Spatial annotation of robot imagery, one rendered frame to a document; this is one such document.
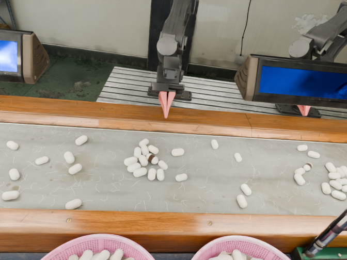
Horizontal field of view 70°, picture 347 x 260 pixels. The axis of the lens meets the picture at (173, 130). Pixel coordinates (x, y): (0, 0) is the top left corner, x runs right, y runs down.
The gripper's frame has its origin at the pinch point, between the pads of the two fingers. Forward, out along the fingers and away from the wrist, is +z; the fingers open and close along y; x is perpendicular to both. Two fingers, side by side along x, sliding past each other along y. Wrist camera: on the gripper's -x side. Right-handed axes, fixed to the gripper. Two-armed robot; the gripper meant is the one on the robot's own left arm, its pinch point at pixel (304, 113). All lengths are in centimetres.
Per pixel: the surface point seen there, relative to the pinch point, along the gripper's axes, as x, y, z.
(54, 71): 175, -142, -73
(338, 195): -7.3, 3.6, 24.6
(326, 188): -6.3, 1.0, 22.9
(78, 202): -10, -64, 28
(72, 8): 158, -128, -132
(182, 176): -4.5, -39.2, 21.5
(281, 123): 11.1, -1.5, 1.3
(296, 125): 10.7, 4.0, 1.8
